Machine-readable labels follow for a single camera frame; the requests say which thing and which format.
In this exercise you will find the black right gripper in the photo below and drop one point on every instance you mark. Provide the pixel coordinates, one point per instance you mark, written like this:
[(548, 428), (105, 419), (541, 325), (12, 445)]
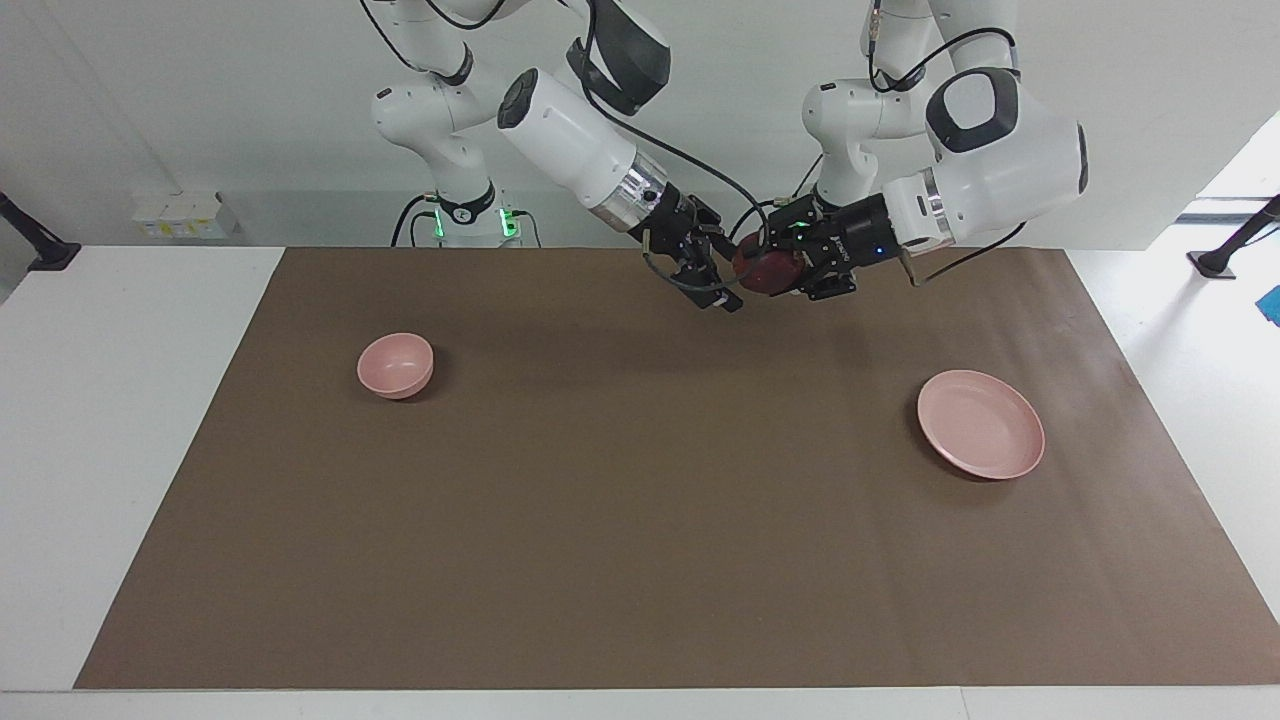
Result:
[(680, 230)]

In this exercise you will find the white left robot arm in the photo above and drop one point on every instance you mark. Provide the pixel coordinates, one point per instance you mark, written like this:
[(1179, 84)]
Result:
[(1020, 170)]

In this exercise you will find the dark red apple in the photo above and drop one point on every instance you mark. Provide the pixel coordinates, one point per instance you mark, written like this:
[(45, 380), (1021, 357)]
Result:
[(770, 270)]

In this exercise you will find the blue object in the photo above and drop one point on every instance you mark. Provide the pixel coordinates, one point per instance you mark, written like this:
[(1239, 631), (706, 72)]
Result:
[(1272, 305)]

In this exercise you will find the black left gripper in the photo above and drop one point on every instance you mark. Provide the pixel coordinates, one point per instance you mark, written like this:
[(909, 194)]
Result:
[(858, 235)]

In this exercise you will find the white power strip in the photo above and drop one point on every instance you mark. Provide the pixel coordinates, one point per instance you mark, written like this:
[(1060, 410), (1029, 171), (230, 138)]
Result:
[(185, 215)]

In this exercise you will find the pink bowl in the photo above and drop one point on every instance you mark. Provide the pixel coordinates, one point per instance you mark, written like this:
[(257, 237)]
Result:
[(395, 365)]

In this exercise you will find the brown paper table mat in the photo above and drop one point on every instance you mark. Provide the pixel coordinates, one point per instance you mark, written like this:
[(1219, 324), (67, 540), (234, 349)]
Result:
[(640, 500)]

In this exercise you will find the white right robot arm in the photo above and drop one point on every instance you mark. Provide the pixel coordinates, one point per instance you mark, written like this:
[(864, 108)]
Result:
[(570, 130)]

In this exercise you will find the pink plate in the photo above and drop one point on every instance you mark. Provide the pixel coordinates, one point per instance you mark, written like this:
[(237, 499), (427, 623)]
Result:
[(980, 425)]

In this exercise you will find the black stand foot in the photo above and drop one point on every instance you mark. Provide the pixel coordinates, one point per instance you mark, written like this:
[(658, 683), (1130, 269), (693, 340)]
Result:
[(1220, 262), (45, 255)]

